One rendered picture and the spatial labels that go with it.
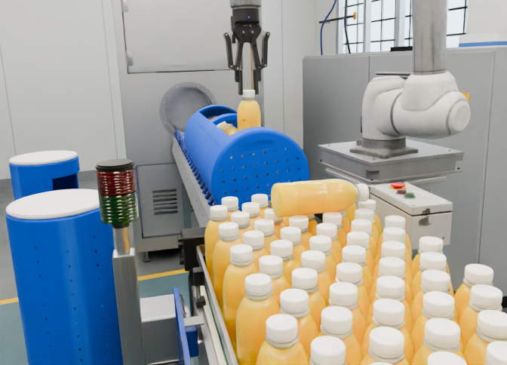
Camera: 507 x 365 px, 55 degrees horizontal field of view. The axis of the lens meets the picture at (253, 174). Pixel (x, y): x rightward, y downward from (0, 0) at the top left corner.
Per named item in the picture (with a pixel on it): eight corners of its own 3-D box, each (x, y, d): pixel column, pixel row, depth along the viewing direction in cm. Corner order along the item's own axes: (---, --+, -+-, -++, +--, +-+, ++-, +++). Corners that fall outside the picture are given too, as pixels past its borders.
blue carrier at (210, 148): (250, 162, 224) (242, 100, 217) (314, 219, 141) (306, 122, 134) (188, 172, 219) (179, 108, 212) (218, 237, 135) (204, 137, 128)
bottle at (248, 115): (244, 155, 149) (242, 94, 145) (265, 157, 147) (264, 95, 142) (234, 160, 143) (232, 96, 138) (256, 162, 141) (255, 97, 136)
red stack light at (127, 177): (136, 185, 85) (135, 163, 84) (136, 194, 79) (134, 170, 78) (99, 188, 84) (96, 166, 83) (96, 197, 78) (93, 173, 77)
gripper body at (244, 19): (257, 10, 139) (258, 43, 141) (228, 10, 137) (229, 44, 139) (263, 7, 132) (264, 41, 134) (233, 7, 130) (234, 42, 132)
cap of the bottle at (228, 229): (221, 238, 93) (221, 229, 93) (216, 232, 97) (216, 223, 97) (241, 236, 95) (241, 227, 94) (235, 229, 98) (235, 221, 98)
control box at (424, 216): (404, 218, 128) (405, 180, 125) (450, 245, 109) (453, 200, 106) (369, 222, 125) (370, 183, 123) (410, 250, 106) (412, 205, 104)
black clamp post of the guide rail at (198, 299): (204, 299, 109) (202, 265, 107) (206, 305, 106) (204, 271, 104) (194, 300, 108) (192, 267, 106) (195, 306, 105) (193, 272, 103)
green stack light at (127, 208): (139, 212, 87) (136, 185, 85) (139, 222, 80) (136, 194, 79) (102, 215, 85) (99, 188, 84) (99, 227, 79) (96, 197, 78)
